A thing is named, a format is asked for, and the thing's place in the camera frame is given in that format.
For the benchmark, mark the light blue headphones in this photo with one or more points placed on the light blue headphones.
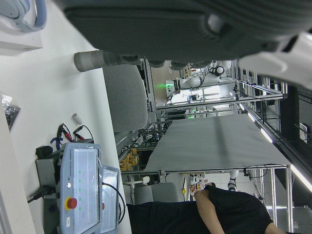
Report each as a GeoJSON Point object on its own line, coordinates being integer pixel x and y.
{"type": "Point", "coordinates": [41, 14]}

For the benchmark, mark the yellow objects pile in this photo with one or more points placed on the yellow objects pile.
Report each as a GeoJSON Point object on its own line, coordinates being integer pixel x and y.
{"type": "Point", "coordinates": [130, 158]}

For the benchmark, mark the red black clip leads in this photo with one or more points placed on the red black clip leads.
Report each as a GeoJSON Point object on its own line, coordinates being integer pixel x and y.
{"type": "Point", "coordinates": [67, 134]}

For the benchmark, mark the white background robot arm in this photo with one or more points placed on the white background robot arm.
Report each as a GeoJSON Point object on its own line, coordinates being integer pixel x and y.
{"type": "Point", "coordinates": [191, 82]}

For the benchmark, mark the grey metal electronics box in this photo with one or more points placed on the grey metal electronics box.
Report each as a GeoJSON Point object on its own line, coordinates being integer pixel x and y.
{"type": "Point", "coordinates": [45, 171]}

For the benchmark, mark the plastic bag of screws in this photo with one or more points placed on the plastic bag of screws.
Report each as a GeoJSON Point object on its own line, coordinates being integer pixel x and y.
{"type": "Point", "coordinates": [11, 113]}

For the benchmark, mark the aluminium frame structure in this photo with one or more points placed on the aluminium frame structure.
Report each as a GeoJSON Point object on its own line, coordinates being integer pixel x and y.
{"type": "Point", "coordinates": [243, 98]}

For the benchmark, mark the white cardboard box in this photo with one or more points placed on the white cardboard box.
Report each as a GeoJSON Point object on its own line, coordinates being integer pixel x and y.
{"type": "Point", "coordinates": [19, 39]}

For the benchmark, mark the person in black shirt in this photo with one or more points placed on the person in black shirt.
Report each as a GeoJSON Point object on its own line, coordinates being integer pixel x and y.
{"type": "Point", "coordinates": [231, 215]}

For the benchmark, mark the robot teach pendant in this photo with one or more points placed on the robot teach pendant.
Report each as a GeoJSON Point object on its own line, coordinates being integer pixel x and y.
{"type": "Point", "coordinates": [109, 204]}
{"type": "Point", "coordinates": [85, 185]}

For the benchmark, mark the small white tube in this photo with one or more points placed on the small white tube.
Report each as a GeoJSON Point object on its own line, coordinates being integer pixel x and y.
{"type": "Point", "coordinates": [76, 118]}

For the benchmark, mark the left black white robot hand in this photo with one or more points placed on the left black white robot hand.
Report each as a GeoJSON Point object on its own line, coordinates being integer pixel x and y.
{"type": "Point", "coordinates": [170, 29]}

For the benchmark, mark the grey office chair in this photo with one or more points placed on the grey office chair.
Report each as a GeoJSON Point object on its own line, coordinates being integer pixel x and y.
{"type": "Point", "coordinates": [162, 193]}
{"type": "Point", "coordinates": [124, 97]}

